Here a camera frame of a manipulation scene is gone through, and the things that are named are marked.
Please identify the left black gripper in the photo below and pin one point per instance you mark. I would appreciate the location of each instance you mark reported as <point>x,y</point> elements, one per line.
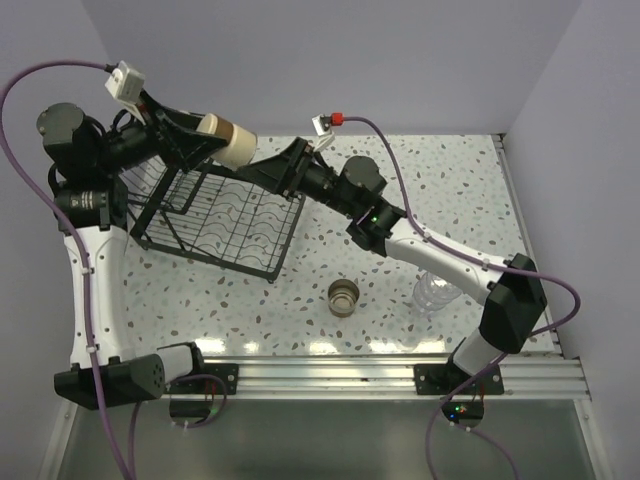
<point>173,133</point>

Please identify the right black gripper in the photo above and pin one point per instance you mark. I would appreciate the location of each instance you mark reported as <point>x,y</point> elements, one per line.
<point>285,172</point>

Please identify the beige cup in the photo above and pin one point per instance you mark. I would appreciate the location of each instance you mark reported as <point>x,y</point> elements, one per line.
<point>241,144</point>
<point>343,296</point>

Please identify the clear plastic cup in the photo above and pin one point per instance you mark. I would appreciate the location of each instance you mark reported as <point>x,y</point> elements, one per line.
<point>438,287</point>
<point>426,305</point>
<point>420,290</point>

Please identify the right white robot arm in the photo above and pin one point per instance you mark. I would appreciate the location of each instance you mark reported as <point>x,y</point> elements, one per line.
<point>509,290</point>

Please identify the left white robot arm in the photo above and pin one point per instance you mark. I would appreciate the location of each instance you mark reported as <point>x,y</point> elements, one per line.
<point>91,207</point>

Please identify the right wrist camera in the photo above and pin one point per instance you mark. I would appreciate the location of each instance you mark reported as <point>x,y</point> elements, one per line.
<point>323,126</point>

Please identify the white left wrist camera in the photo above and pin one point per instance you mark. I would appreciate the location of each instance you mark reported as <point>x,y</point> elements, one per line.
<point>125,84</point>

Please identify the black wire dish rack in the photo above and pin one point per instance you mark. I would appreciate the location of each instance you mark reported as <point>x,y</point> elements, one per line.
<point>211,217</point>

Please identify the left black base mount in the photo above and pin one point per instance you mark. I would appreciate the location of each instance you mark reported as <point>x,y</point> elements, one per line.
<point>207,380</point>

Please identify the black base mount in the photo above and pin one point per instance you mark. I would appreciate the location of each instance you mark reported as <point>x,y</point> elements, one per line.
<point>207,380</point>
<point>441,379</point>

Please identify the aluminium mounting rail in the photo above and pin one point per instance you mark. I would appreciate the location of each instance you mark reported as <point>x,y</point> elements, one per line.
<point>394,378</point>

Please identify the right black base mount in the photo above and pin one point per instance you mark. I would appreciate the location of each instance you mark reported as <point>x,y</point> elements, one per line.
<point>441,379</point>

